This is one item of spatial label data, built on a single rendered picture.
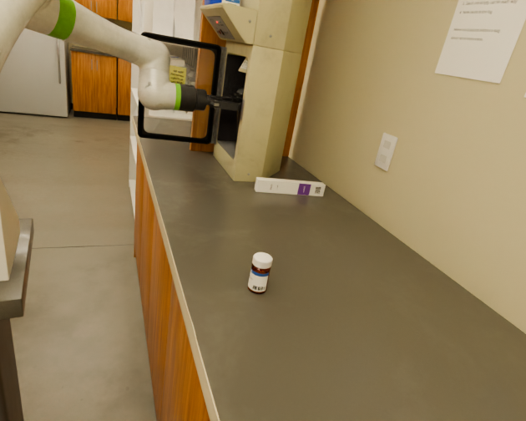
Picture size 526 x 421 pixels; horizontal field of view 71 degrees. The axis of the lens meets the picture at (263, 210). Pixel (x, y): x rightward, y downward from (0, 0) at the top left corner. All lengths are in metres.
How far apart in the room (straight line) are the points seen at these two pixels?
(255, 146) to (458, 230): 0.72
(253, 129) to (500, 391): 1.01
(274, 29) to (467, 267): 0.92
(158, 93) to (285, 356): 0.97
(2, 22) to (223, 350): 0.69
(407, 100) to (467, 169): 0.31
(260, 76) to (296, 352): 0.92
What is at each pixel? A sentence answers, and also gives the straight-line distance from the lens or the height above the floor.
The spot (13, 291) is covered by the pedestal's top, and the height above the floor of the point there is 0.94.
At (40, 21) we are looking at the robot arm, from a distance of 1.20.
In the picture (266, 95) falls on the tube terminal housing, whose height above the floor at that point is 1.26.
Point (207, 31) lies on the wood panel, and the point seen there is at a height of 1.43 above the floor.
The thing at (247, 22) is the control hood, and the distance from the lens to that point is 1.29.
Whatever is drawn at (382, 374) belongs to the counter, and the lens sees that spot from 0.71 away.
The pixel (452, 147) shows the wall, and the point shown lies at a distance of 1.14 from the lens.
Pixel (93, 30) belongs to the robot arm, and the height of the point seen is 1.37.
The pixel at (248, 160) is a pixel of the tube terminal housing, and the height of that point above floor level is 1.02.
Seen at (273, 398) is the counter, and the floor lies 0.94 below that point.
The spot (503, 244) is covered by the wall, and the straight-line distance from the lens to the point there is 1.05.
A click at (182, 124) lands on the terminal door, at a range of 1.61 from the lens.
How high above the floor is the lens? 1.40
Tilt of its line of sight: 23 degrees down
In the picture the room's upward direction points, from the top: 10 degrees clockwise
